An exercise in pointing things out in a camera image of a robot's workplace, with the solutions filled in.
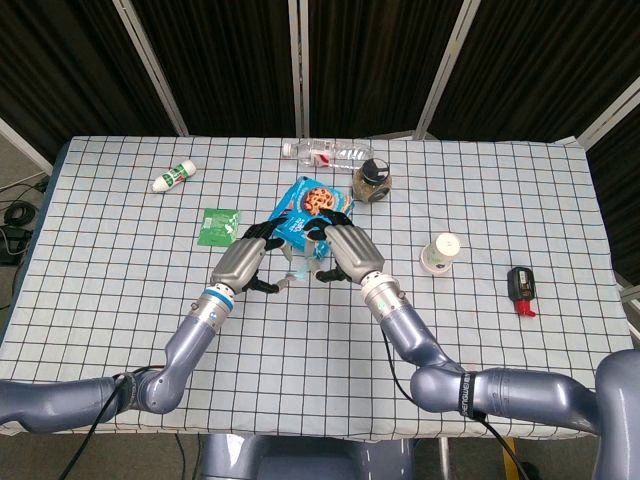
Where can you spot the black power adapter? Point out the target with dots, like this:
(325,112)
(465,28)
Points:
(10,245)

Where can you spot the blue checkered tablecloth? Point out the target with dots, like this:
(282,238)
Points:
(300,350)

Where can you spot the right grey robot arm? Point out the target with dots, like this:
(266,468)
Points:
(410,330)

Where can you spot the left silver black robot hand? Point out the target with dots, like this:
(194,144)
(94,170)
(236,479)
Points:
(240,265)

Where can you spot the green foil packet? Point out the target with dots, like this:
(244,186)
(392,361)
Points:
(219,227)

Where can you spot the metal table leg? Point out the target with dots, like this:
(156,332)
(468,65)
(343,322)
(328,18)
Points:
(444,460)

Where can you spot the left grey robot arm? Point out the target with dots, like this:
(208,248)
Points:
(195,335)

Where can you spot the black folding screen panel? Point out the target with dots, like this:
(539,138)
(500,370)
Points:
(540,65)
(375,60)
(625,200)
(65,65)
(225,60)

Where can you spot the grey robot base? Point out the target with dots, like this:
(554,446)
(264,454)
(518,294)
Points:
(300,465)

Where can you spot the clear plastic water bottle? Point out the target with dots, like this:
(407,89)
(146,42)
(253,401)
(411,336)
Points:
(340,155)

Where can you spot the white bottle with green label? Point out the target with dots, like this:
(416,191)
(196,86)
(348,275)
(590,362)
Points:
(172,176)

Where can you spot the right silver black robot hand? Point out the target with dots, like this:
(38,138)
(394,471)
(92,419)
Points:
(355,250)

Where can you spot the blue cookie box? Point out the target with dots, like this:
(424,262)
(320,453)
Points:
(310,197)

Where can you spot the spice jar with black lid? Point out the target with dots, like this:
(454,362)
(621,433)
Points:
(371,187)

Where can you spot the black device with red tip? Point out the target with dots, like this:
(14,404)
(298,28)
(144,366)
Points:
(520,285)

